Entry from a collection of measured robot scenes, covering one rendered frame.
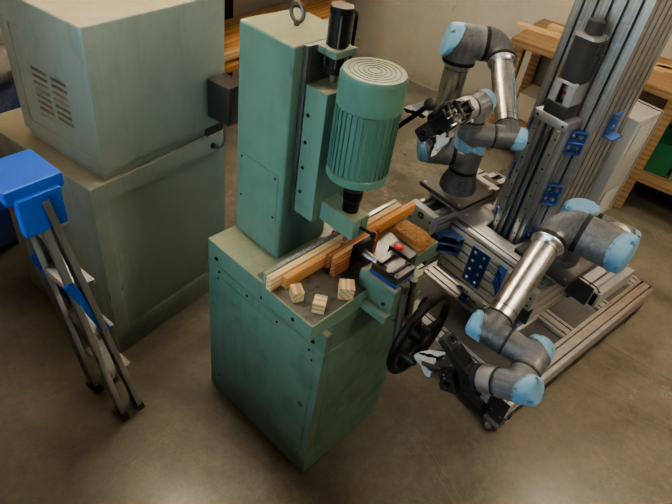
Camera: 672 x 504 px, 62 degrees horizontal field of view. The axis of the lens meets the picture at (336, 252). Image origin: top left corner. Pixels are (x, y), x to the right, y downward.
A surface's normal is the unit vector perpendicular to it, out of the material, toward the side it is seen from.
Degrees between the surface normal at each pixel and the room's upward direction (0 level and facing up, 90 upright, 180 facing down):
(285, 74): 90
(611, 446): 0
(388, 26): 90
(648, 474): 0
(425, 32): 90
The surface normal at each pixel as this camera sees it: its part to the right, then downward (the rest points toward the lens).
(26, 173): 0.13, -0.75
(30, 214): 0.78, 0.48
